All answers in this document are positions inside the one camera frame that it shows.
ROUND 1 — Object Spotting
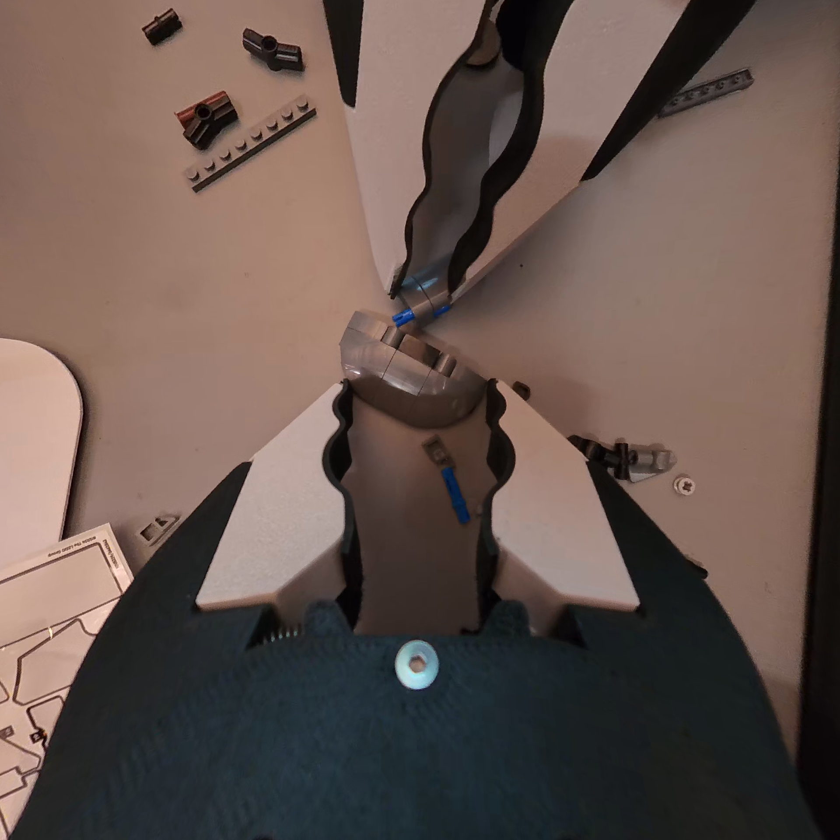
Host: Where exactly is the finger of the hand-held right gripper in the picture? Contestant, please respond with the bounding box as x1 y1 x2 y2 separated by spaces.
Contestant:
448 0 685 299
353 0 493 301

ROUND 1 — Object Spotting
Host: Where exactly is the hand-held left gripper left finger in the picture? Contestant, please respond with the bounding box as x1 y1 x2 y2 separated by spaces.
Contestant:
194 381 365 623

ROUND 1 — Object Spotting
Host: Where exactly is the white sticker sheet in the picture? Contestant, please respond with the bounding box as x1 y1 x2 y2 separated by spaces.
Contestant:
0 521 135 828

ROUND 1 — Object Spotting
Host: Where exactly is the long grey lego plate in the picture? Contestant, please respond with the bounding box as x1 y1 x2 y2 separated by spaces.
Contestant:
182 94 319 194
658 67 754 119

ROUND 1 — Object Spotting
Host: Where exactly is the long blue lego pin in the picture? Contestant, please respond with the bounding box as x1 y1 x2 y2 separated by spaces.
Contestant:
441 467 471 525

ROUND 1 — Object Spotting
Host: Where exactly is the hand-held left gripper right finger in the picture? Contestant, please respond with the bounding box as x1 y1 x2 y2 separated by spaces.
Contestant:
478 378 642 636

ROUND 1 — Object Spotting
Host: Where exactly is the short black lego pin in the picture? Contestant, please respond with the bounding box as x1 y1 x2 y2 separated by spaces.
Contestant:
141 9 183 47

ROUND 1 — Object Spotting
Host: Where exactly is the black lego connector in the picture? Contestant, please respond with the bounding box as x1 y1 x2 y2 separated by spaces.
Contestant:
241 28 306 73

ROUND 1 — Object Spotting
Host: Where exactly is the dark grey curved lego panel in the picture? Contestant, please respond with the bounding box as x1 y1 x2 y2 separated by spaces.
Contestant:
338 310 485 427

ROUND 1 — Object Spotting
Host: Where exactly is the black red lego piece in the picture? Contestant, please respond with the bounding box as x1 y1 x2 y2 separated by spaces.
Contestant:
176 91 239 151

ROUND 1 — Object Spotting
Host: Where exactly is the grey bent lego beam assembly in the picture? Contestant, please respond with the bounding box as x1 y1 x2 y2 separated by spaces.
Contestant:
392 266 455 329

